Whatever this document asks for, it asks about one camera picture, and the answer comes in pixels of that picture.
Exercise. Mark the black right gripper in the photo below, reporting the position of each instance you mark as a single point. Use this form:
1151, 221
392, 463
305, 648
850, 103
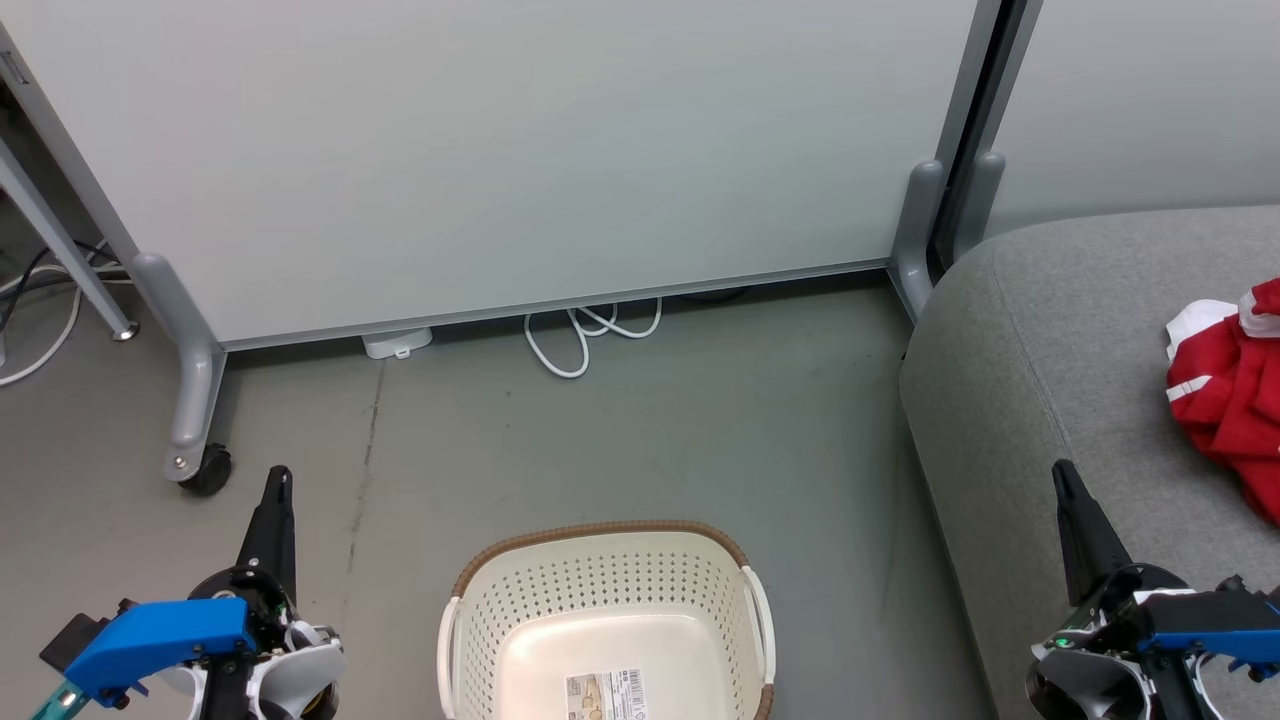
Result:
1100, 660

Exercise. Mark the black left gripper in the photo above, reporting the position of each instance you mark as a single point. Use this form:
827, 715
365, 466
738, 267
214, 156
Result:
270, 595

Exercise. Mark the red white striped garment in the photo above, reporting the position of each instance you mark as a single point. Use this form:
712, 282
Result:
1235, 400

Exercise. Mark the cream perforated laundry basket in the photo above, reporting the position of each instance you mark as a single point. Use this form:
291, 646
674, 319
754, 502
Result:
610, 580

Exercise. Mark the printed basket label sticker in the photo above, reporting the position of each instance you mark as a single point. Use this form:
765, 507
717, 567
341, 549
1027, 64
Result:
605, 695

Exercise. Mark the black caster wheel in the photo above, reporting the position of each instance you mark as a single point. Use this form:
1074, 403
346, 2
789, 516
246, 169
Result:
212, 470

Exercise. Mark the grey partition leg with screw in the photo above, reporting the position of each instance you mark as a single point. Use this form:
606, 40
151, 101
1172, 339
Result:
195, 390

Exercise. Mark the grey fabric sofa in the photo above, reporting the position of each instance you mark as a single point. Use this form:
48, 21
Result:
1050, 350

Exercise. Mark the white power adapter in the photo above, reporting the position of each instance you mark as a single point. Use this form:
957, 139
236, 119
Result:
398, 342

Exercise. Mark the slanted grey table leg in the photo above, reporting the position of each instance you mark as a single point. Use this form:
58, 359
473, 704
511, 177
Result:
60, 240

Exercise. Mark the large white partition panel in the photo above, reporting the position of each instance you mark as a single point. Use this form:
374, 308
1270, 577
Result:
500, 150

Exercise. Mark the narrow white partition panel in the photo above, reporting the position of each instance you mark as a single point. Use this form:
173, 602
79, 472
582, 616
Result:
1140, 100

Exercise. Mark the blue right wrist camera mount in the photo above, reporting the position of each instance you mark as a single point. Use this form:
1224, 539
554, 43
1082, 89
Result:
1215, 625

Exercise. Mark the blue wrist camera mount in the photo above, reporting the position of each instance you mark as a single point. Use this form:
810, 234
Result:
160, 635
1215, 625

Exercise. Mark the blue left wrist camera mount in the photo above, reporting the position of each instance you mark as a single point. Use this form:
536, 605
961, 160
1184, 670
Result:
160, 635

